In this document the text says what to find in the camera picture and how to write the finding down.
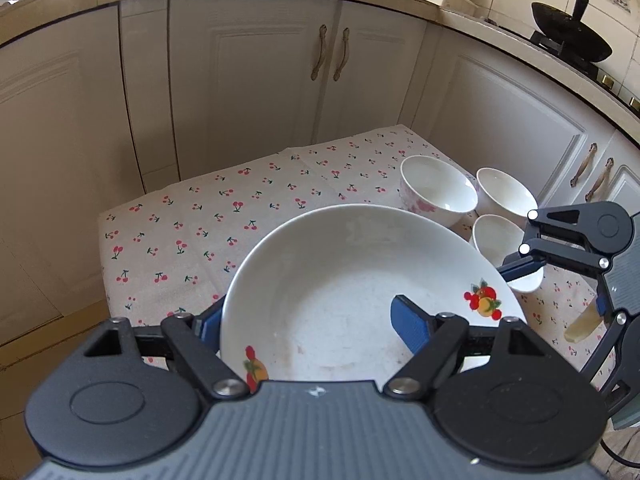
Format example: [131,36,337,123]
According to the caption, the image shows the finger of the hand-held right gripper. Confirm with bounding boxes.
[500,205,610,282]
[582,297,628,403]

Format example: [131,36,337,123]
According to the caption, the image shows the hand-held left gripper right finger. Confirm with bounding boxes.
[382,295,551,398]

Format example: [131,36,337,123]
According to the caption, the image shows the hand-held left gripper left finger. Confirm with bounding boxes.
[80,297,251,401]

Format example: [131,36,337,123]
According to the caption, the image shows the white pink-flower bowl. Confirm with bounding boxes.
[470,214,546,295]
[475,167,540,221]
[399,155,479,231]

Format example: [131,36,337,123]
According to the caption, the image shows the white fruit-print plate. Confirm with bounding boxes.
[220,204,528,386]

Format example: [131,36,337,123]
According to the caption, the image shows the pale yellow object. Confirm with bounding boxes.
[565,304,603,343]

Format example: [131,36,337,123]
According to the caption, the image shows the cherry-print tablecloth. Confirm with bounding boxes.
[97,124,621,396]

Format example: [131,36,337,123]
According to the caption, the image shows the black gas stove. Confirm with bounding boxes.
[530,31,640,116]

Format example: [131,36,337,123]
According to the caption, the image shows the black wok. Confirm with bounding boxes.
[531,0,614,64]

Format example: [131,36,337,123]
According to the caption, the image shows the white kitchen cabinet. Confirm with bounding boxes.
[0,0,640,361]

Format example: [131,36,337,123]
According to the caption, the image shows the bronze cabinet handle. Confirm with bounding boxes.
[584,157,615,200]
[310,24,329,81]
[571,142,599,186]
[333,27,351,82]

